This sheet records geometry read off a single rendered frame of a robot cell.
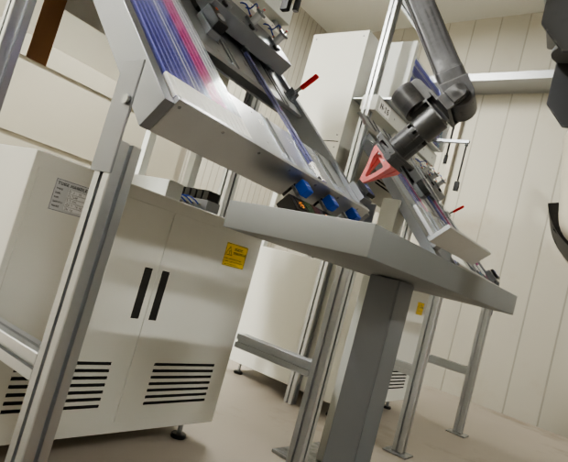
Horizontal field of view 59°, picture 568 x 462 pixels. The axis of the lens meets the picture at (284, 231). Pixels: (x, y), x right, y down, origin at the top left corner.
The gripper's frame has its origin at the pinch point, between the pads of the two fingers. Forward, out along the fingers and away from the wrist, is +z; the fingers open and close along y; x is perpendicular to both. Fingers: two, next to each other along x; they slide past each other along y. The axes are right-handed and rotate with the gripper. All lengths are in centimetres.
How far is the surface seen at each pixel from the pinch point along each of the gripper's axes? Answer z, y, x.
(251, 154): 9.0, 27.5, -2.8
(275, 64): 5, -11, -57
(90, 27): 31, 30, -70
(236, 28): 4, 7, -57
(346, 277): 22.2, -20.6, 6.7
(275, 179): 11.3, 17.2, -2.9
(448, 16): -79, -284, -243
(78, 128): 152, -75, -216
